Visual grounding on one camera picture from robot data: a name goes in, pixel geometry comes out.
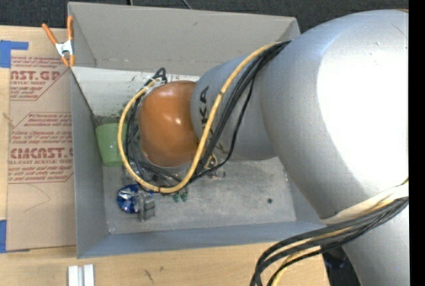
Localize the brown cardboard board, red print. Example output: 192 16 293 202
0 25 78 253

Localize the green cup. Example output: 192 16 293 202
95 122 129 167

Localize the grey metal bin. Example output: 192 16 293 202
67 1 329 259

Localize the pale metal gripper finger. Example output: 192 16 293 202
145 198 157 220
137 192 147 223

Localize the shiny blue round object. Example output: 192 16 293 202
116 183 154 214

